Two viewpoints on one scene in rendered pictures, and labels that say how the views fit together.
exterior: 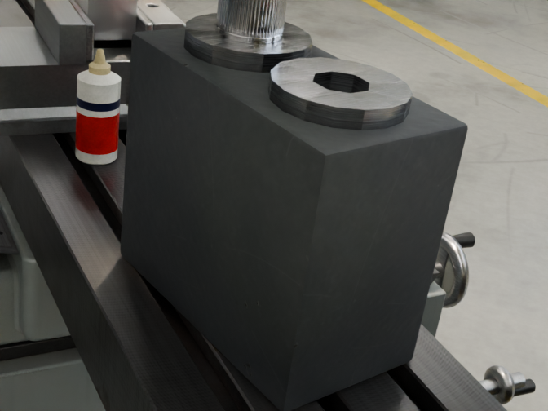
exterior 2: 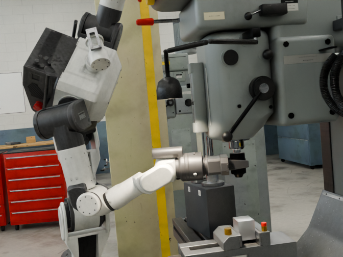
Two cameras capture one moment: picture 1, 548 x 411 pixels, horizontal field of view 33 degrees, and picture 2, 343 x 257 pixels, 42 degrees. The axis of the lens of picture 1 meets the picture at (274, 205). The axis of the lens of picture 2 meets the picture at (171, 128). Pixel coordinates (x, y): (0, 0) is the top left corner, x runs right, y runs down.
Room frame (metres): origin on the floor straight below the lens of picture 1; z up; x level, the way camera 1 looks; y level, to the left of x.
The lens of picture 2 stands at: (2.29, 0.47, 1.43)
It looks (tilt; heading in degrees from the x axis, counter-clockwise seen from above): 3 degrees down; 200
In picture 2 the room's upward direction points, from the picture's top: 5 degrees counter-clockwise
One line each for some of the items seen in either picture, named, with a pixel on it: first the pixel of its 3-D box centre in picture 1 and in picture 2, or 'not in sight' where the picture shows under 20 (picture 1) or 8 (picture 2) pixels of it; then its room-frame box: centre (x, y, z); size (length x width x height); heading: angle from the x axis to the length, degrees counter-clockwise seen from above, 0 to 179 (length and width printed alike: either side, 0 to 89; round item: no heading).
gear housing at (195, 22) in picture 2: not in sight; (239, 17); (0.91, 0.24, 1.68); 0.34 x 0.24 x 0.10; 120
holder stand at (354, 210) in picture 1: (274, 189); (209, 204); (0.58, 0.00, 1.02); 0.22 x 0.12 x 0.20; 41
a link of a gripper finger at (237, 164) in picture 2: not in sight; (238, 164); (0.96, 0.21, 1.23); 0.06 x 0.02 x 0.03; 105
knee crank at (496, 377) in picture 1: (477, 390); not in sight; (1.07, -0.33, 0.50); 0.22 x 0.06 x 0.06; 120
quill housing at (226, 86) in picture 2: not in sight; (233, 86); (0.93, 0.20, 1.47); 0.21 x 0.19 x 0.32; 30
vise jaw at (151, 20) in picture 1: (155, 23); (226, 236); (0.96, 0.16, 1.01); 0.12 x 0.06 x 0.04; 28
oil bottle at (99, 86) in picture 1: (98, 104); not in sight; (0.80, 0.18, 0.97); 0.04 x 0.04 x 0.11
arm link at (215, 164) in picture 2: not in sight; (208, 165); (0.95, 0.11, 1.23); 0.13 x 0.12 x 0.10; 15
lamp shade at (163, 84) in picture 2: not in sight; (168, 87); (1.12, 0.06, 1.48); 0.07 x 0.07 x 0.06
